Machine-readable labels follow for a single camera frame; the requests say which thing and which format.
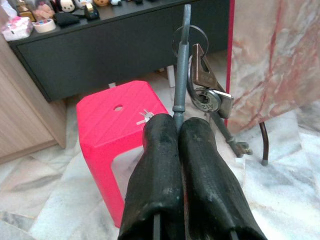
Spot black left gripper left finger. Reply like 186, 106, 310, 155
117, 113, 185, 240

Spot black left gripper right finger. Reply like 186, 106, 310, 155
178, 117, 268, 240

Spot silver padlock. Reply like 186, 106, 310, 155
186, 56, 235, 120

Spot grey keys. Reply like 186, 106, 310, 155
171, 3, 253, 158

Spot brown metal key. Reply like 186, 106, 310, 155
192, 43, 226, 92

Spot small silver keys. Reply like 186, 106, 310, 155
136, 109, 154, 126

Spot red plastic stool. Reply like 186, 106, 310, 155
76, 80, 171, 229

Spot black low console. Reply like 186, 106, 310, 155
7, 0, 231, 103

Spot marble table with red edge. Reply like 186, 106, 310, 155
223, 0, 320, 167

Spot light wooden cabinet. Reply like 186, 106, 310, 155
0, 32, 67, 166

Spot black tape dispenser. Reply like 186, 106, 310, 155
83, 2, 101, 21

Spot black pouch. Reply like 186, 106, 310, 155
52, 11, 81, 27

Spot white tape roll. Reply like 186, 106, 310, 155
32, 19, 57, 34

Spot black figurine with white face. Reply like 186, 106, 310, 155
58, 0, 77, 13

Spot pink white tissue pack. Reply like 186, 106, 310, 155
1, 16, 35, 42

